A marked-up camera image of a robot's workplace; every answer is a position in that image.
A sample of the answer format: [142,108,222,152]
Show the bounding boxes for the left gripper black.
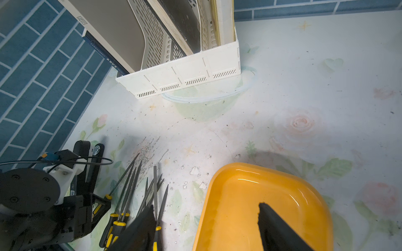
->
[42,141,111,247]

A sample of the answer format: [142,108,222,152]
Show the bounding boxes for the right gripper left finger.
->
[106,205,156,251]

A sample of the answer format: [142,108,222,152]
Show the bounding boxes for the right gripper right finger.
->
[258,202,313,251]

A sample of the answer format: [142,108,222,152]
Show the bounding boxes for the file tool yellow black handle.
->
[92,153,140,217]

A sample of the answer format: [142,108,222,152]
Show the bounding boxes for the yellow plastic tray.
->
[193,163,334,251]

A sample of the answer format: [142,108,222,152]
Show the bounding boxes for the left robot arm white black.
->
[1,141,112,251]

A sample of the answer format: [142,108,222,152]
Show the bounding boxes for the white file organizer rack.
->
[58,0,242,100]

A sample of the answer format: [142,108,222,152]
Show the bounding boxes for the beige folder in rack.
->
[59,0,145,73]

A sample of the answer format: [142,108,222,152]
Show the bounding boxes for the yellow book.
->
[210,0,236,46]

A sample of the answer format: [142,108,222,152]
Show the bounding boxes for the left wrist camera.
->
[37,150,89,206]

